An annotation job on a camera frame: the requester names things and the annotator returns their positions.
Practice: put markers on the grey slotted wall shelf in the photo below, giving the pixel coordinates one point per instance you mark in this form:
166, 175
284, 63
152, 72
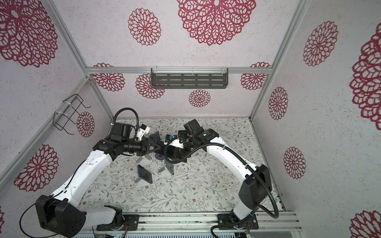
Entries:
189, 78

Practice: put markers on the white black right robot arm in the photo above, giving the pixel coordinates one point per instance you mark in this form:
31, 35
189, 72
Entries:
255, 192

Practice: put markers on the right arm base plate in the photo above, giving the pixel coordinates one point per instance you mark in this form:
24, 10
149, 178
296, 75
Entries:
236, 221

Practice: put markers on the white stand front left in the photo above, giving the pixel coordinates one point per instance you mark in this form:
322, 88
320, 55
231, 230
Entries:
144, 181

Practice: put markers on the blue phone front stand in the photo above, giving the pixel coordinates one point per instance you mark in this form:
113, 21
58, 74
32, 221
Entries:
145, 174

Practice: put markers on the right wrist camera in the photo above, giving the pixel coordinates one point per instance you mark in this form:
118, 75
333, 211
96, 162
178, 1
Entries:
175, 141

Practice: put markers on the silver stand upper left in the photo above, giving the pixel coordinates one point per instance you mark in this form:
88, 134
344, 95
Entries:
145, 160

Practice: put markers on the silver white stand right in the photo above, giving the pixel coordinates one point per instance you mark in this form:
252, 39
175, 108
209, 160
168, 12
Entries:
161, 172

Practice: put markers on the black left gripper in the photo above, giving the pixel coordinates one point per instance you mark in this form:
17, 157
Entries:
151, 143

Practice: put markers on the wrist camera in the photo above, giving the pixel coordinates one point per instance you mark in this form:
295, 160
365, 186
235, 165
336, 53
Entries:
175, 141
125, 129

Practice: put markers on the aluminium front rail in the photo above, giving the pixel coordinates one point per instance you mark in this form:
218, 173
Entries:
203, 221

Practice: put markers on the black wire wall rack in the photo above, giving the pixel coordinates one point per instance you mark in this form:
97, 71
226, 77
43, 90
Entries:
74, 106

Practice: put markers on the green phone right stand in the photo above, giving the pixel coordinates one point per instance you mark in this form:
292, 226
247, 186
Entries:
169, 169

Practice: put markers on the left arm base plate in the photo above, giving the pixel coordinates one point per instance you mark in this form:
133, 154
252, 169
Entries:
124, 222

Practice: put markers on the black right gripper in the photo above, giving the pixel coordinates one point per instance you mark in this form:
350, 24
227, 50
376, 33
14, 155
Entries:
180, 151

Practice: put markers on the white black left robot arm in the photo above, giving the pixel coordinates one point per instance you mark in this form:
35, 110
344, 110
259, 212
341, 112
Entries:
58, 212

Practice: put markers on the dark round stand centre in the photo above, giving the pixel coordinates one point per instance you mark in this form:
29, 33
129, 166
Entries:
159, 157

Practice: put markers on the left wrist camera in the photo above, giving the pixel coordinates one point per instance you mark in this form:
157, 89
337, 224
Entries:
125, 129

